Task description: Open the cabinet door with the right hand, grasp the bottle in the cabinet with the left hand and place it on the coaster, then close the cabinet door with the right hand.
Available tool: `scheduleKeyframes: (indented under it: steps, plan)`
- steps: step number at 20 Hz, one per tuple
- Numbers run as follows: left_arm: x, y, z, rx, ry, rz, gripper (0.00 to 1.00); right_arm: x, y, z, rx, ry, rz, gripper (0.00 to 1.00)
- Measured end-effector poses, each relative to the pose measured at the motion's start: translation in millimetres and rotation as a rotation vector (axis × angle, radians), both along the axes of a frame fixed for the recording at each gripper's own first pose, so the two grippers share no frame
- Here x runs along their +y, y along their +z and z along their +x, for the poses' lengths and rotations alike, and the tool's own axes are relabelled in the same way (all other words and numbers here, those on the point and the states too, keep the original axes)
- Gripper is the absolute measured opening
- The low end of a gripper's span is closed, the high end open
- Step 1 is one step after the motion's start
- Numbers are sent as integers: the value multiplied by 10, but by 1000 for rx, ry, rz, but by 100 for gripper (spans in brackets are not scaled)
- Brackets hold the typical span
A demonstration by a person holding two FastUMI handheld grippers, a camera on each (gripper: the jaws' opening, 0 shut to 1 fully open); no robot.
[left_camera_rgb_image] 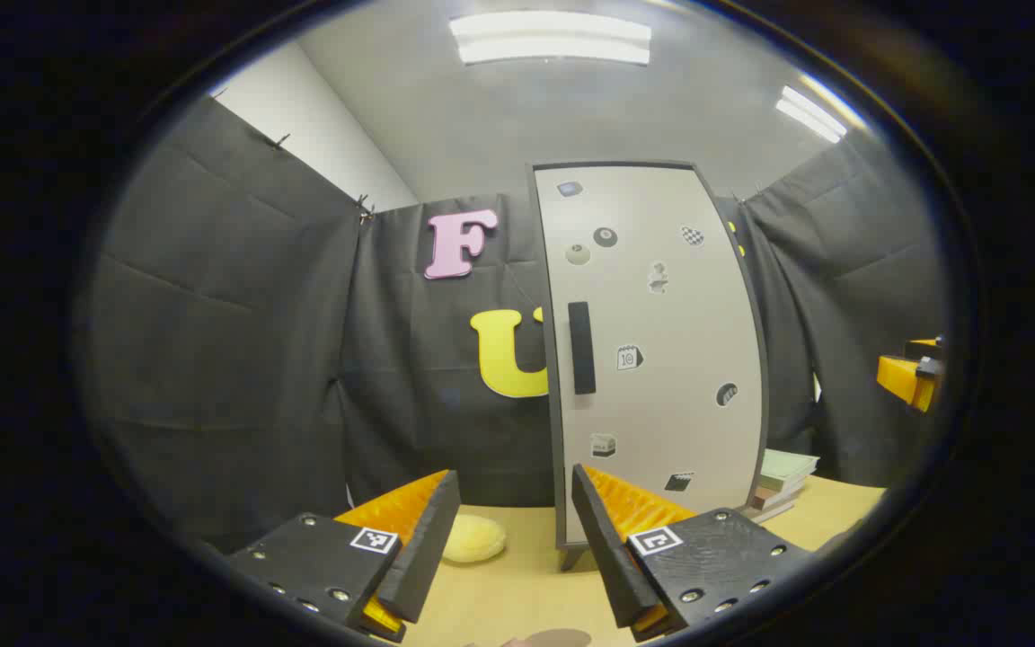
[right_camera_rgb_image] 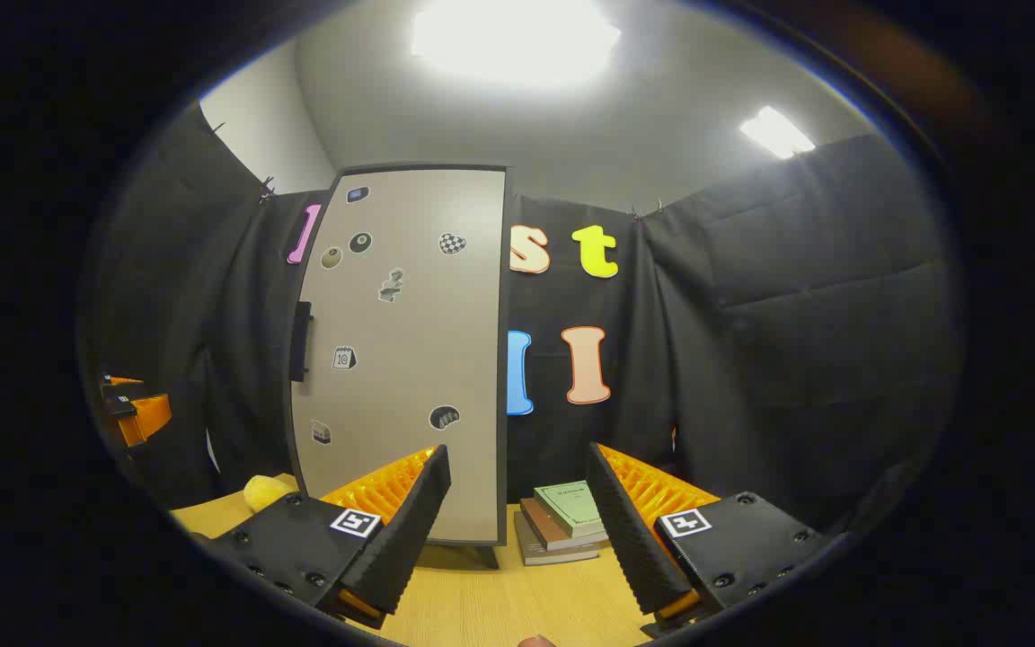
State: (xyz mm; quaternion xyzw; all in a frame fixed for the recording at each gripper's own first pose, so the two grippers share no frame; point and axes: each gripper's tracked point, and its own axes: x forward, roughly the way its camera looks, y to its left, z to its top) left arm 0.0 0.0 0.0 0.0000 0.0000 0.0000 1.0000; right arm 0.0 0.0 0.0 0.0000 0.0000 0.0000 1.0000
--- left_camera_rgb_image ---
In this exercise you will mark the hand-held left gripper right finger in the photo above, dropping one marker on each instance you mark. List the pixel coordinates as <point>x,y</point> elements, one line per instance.
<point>612,566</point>

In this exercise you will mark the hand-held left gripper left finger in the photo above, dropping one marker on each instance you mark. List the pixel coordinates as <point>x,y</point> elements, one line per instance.
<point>428,557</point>

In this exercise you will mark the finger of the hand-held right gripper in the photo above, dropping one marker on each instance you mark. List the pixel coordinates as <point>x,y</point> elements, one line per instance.
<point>904,379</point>

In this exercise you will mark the grey cabinet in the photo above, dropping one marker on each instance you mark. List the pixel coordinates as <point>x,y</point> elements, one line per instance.
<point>570,555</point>

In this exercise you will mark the brown round coaster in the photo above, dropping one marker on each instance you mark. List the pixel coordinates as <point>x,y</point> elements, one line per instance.
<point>558,638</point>

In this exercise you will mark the light grey cabinet door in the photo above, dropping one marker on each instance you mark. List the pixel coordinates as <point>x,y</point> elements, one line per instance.
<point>661,404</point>

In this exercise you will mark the pale yellow round sponge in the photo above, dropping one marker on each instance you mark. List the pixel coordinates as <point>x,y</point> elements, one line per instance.
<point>473,539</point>

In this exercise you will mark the light green book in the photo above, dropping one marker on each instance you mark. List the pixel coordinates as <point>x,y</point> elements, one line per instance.
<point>787,467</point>

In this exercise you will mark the grey-brown book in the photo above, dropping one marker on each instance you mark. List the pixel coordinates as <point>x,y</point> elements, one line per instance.
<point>765,512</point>

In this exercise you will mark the brown book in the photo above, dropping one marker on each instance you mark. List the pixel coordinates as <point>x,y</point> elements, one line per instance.
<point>774,497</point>

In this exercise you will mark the black backdrop cloth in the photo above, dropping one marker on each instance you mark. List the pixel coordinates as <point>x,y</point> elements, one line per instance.
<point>239,359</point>

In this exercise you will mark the ceiling light panel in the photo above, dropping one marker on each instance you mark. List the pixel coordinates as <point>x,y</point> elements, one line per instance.
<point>809,112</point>
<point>549,38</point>

